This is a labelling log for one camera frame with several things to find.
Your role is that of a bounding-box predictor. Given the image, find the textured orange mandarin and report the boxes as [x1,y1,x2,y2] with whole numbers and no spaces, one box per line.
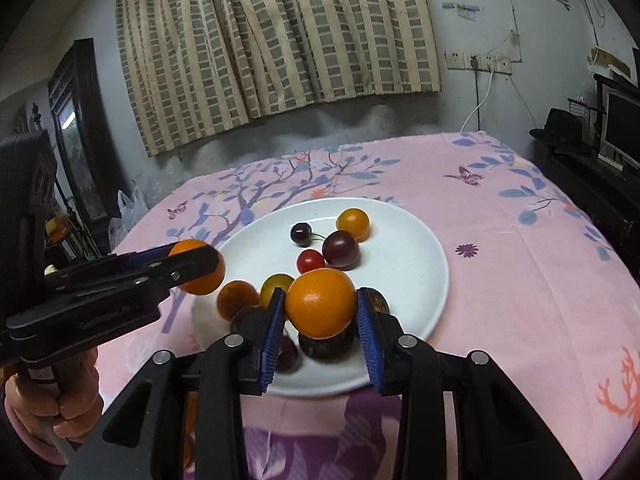
[285,268,357,339]

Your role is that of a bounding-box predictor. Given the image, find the wall power sockets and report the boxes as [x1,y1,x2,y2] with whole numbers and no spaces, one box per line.
[445,50,513,75]

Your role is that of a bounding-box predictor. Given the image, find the yellow-green round fruit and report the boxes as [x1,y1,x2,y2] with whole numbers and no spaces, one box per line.
[335,208,371,243]

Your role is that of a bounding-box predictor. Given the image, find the pink patterned tablecloth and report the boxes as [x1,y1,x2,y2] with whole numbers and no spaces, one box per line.
[99,133,639,479]

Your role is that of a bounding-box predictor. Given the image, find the yellow orange lemon-shaped fruit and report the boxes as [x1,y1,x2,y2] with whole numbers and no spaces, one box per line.
[259,273,294,308]

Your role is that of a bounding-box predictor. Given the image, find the striped beige curtain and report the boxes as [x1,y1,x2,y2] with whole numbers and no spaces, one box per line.
[116,0,442,156]

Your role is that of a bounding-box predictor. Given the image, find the white round plate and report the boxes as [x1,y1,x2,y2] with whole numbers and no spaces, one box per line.
[190,197,450,399]

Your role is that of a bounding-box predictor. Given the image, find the red cherry tomato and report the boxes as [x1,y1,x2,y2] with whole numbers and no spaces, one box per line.
[296,249,326,274]

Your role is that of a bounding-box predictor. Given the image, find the orange mandarin on plate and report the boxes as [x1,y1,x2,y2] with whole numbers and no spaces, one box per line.
[216,280,259,321]

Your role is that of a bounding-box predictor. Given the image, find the dark cherry short stem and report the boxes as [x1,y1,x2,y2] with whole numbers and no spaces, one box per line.
[290,222,326,247]

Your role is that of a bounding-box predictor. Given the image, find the round orange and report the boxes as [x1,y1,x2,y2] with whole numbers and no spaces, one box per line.
[169,240,226,296]

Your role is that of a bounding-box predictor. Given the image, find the dark cherry long stem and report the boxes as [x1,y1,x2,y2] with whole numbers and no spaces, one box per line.
[276,336,299,374]

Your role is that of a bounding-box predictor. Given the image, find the plastic bags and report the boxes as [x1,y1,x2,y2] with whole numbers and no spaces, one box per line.
[107,188,149,250]

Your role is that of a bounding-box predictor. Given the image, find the black hat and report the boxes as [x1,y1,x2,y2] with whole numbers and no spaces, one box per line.
[529,108,584,153]

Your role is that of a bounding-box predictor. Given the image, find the large dark plum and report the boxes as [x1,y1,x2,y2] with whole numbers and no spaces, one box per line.
[322,230,360,269]

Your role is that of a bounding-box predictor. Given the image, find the white power cable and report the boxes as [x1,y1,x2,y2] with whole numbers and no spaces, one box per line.
[459,69,497,134]

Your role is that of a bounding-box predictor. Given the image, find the computer monitor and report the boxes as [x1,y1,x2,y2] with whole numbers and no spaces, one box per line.
[600,89,640,169]

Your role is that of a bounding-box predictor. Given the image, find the person's left hand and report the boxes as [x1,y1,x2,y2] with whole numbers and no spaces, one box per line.
[1,348,104,466]

